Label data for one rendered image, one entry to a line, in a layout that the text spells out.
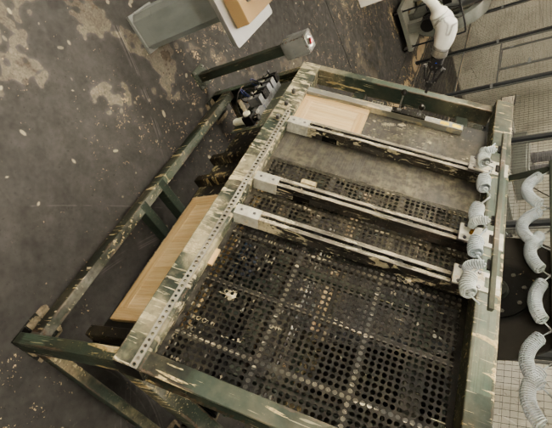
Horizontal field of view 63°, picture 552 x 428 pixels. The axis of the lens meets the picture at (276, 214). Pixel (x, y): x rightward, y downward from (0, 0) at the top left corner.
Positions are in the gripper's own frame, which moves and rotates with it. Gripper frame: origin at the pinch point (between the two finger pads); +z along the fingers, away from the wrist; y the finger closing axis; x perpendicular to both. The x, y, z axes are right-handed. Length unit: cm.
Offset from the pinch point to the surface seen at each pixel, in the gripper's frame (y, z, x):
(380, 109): 22.4, 11.9, 17.0
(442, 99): -10.9, 10.6, -7.1
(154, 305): 78, 11, 182
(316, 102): 61, 14, 23
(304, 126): 58, 9, 54
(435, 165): -15, 11, 54
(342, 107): 44, 14, 21
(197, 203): 110, 56, 93
